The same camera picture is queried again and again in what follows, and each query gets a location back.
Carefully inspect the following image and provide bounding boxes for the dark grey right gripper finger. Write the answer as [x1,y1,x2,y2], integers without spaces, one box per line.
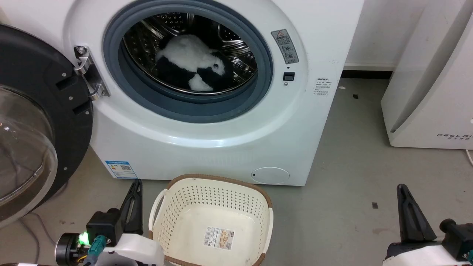
[397,184,438,243]

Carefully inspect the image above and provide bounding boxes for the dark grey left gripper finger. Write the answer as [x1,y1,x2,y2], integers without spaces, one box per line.
[119,179,144,235]

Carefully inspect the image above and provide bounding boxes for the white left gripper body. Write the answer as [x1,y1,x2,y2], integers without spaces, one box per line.
[97,233,165,266]

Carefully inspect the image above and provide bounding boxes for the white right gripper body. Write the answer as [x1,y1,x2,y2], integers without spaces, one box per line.
[382,241,473,266]

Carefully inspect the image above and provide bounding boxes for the cream perforated laundry basket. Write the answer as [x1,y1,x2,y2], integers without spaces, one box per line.
[149,174,274,266]

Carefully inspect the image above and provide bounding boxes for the white basket label sticker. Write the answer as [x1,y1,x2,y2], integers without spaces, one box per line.
[204,226,235,250]

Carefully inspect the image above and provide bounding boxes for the white front-load washing machine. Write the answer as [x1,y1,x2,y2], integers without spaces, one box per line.
[0,0,365,187]

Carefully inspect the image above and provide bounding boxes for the black and white plush panda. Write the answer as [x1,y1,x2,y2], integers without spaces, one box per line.
[154,34,235,92]

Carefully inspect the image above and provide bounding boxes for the blue energy label sticker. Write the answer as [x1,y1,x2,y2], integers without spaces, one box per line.
[105,160,137,180]

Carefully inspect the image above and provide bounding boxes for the black motor cylinder green light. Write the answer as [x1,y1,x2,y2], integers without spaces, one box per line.
[55,232,90,266]

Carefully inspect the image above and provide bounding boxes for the black round washer door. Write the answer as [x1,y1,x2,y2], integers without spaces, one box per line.
[0,24,94,228]

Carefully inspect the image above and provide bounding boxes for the white air purifier appliance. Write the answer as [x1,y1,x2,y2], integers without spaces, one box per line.
[381,0,473,150]

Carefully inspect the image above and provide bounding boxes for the metal washer door hinge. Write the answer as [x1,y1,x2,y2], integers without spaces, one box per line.
[74,45,110,101]

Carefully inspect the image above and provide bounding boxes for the grey warning label sticker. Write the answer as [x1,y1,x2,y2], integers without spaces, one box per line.
[271,29,299,65]

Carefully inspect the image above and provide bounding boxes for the teal cable connector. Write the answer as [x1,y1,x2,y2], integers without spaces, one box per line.
[87,236,108,259]

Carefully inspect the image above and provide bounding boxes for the grey floor cable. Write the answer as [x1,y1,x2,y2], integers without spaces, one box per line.
[17,212,58,263]

